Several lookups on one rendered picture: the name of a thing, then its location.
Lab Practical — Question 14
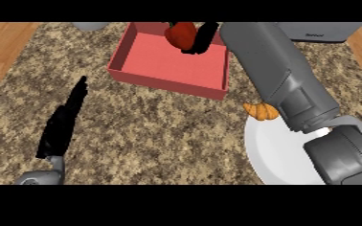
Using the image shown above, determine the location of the orange croissant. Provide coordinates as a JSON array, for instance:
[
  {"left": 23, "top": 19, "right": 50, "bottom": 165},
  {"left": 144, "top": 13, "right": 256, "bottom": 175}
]
[{"left": 242, "top": 102, "right": 279, "bottom": 122}]

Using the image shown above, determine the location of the grey round object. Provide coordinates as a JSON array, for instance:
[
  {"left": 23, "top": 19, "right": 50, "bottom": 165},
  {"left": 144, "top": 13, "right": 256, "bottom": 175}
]
[{"left": 70, "top": 22, "right": 110, "bottom": 32}]

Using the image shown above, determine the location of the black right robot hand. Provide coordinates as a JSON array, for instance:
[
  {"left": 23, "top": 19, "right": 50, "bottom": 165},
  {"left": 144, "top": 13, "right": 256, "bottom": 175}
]
[{"left": 180, "top": 22, "right": 220, "bottom": 56}]

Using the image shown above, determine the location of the white plate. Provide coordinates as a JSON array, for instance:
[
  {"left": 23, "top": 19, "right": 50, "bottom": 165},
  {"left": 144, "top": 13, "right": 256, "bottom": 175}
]
[{"left": 243, "top": 112, "right": 330, "bottom": 186}]

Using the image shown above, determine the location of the red cardboard box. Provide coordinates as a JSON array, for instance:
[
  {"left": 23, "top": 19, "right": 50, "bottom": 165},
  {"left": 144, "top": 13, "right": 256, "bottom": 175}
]
[{"left": 106, "top": 22, "right": 230, "bottom": 102}]

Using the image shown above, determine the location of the grey appliance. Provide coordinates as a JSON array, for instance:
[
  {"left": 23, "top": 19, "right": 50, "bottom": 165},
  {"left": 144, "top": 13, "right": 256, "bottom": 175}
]
[{"left": 276, "top": 22, "right": 362, "bottom": 43}]

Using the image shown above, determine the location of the red bell pepper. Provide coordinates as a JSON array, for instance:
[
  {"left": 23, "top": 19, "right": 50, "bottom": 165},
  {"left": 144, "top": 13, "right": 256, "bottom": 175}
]
[{"left": 162, "top": 22, "right": 197, "bottom": 51}]

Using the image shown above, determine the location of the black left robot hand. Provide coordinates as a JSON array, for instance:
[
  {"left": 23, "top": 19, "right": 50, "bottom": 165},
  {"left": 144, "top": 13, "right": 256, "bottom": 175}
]
[{"left": 35, "top": 75, "right": 90, "bottom": 160}]

